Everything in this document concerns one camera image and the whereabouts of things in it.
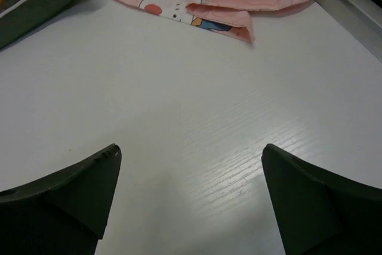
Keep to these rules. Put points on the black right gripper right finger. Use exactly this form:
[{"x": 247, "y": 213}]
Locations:
[{"x": 318, "y": 211}]

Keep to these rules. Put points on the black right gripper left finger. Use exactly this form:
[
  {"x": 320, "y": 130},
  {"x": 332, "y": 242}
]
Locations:
[{"x": 65, "y": 212}]

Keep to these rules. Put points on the aluminium table edge rail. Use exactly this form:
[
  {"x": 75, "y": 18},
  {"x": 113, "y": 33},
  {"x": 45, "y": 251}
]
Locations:
[{"x": 361, "y": 18}]

